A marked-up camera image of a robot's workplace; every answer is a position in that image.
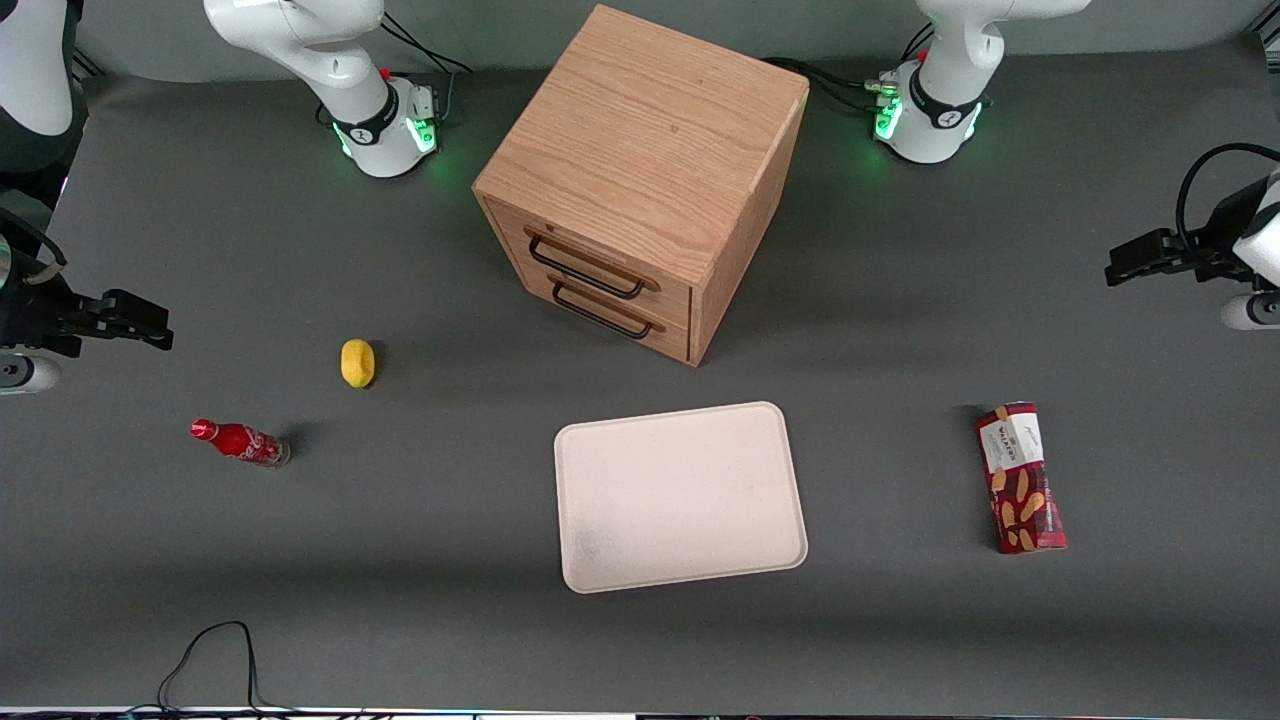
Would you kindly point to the cream plastic tray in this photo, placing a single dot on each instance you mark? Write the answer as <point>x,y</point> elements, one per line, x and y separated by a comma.
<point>680,495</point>

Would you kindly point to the red cola bottle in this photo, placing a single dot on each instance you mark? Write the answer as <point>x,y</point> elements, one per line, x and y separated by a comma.
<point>240,441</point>

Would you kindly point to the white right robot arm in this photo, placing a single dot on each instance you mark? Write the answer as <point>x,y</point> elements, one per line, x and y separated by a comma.
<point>340,70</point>

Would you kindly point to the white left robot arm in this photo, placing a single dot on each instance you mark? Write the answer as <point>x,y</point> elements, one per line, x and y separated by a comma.
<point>945,100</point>

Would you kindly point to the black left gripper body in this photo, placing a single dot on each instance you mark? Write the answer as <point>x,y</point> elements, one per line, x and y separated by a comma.
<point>1213,238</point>

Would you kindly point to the wooden drawer cabinet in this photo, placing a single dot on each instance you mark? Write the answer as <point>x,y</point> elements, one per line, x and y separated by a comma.
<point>650,140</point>

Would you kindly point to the wooden drawer front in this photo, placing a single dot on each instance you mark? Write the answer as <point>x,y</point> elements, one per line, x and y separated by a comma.
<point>665,290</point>
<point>670,335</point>

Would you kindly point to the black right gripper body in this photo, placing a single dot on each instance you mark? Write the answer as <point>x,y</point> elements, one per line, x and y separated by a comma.
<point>30,305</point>

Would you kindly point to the yellow lemon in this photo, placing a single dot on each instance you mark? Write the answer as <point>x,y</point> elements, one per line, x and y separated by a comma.
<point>357,363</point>

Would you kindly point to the red cookie box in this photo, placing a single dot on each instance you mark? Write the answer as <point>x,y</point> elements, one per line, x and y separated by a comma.
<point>1020,480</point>

